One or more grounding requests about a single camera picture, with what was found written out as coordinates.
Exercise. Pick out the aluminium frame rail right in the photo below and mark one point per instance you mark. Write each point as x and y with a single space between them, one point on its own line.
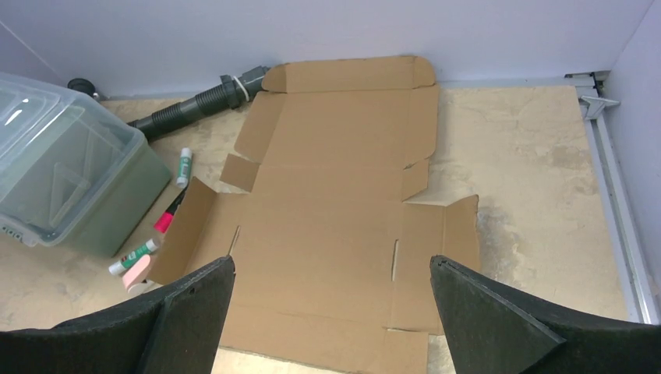
630 263

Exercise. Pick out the brown cardboard box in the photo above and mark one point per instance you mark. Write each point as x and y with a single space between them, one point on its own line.
331 255

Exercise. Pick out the green white glue stick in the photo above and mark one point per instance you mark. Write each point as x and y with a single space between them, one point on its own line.
184 169
126 262

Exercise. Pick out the green white glue stick near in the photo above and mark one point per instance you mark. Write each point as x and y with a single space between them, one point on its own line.
126 262

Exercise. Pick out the green white glue stick far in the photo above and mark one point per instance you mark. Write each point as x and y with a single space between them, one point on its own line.
184 169

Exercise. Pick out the clear plastic storage box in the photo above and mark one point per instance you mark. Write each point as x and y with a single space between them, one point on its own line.
73 175

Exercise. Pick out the pale pink correction tape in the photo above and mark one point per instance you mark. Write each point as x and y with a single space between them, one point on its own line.
135 279

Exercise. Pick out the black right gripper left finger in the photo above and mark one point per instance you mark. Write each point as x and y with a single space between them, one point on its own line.
172 329

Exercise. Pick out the dark grey corrugated pipe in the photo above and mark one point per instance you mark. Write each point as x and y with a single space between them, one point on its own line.
231 93

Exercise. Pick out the small black round knob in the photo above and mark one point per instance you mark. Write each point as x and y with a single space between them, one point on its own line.
83 86

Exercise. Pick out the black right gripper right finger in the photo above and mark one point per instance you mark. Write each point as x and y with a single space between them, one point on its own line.
493 328

